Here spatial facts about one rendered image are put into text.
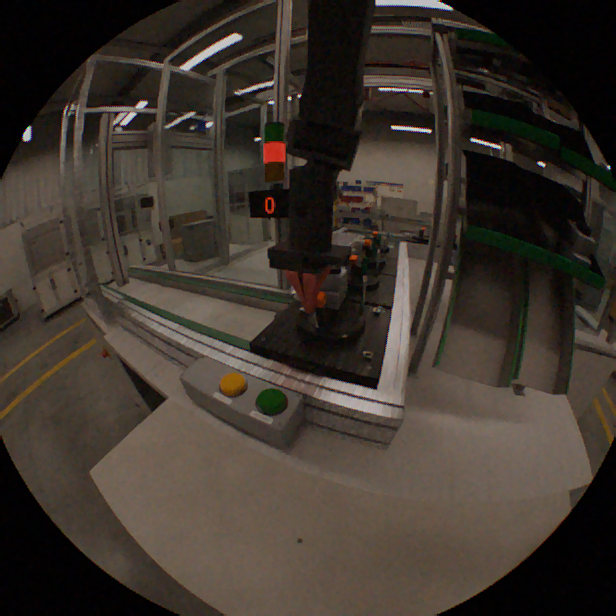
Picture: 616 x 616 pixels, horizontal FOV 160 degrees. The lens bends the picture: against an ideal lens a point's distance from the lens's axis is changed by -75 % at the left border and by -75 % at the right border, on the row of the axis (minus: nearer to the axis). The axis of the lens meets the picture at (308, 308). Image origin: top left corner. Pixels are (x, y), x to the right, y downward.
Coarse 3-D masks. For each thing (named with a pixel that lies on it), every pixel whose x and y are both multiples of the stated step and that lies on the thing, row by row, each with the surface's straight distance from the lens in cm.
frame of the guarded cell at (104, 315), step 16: (96, 64) 122; (112, 64) 123; (128, 64) 124; (144, 64) 126; (160, 64) 130; (80, 80) 132; (80, 96) 110; (64, 112) 165; (80, 112) 106; (96, 112) 166; (144, 112) 177; (64, 128) 158; (80, 128) 103; (80, 144) 100; (80, 160) 98; (80, 176) 97; (80, 192) 96; (64, 208) 145; (80, 208) 95; (64, 224) 144; (80, 224) 94; (80, 240) 96; (80, 288) 146; (96, 288) 97; (112, 320) 101
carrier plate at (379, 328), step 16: (352, 304) 55; (288, 320) 48; (368, 320) 49; (384, 320) 50; (256, 336) 44; (272, 336) 43; (288, 336) 43; (368, 336) 44; (384, 336) 45; (256, 352) 43; (272, 352) 40; (288, 352) 39; (304, 352) 39; (320, 352) 39; (336, 352) 39; (352, 352) 39; (384, 352) 41; (336, 368) 36; (352, 368) 36; (368, 368) 37; (368, 384) 37
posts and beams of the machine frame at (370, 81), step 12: (372, 36) 124; (384, 36) 124; (396, 36) 124; (408, 36) 124; (420, 36) 124; (300, 84) 176; (372, 84) 162; (384, 84) 161; (396, 84) 161; (408, 84) 162; (420, 84) 162; (552, 120) 196; (600, 156) 227; (612, 336) 180
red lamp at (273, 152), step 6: (270, 144) 57; (276, 144) 57; (282, 144) 58; (264, 150) 58; (270, 150) 56; (276, 150) 56; (282, 150) 57; (264, 156) 58; (270, 156) 56; (276, 156) 56; (282, 156) 57; (264, 162) 58
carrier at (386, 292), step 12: (360, 264) 66; (348, 276) 67; (360, 276) 67; (372, 276) 70; (384, 276) 77; (348, 288) 62; (360, 288) 62; (372, 288) 64; (384, 288) 67; (348, 300) 58; (372, 300) 58; (384, 300) 59
